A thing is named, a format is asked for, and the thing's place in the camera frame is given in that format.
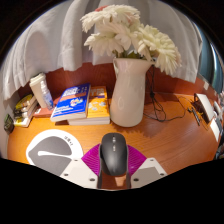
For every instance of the round white grey mouse pad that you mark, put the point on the round white grey mouse pad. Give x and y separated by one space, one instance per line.
50 153

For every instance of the window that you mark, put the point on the window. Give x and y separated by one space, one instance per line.
213 66

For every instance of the flat red book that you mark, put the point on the flat red book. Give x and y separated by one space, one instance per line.
41 112

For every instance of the white flower bunch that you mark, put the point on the white flower bunch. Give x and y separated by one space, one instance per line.
126 30

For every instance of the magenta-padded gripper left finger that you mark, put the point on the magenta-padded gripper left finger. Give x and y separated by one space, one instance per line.
78 171

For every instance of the dark grey computer mouse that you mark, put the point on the dark grey computer mouse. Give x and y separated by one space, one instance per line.
113 153

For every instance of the cream travel tumbler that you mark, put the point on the cream travel tumbler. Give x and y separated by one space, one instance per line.
36 88

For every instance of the white ceramic vase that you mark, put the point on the white ceramic vase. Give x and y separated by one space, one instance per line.
128 96

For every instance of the black pen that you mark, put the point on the black pen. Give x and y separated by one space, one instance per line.
195 116

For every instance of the white laptop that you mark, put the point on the white laptop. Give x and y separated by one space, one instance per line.
206 106

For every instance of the white yellow book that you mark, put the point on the white yellow book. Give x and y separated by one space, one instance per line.
22 121

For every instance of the white curtain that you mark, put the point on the white curtain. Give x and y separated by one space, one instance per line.
53 40

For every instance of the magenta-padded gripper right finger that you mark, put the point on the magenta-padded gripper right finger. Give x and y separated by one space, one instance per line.
146 171

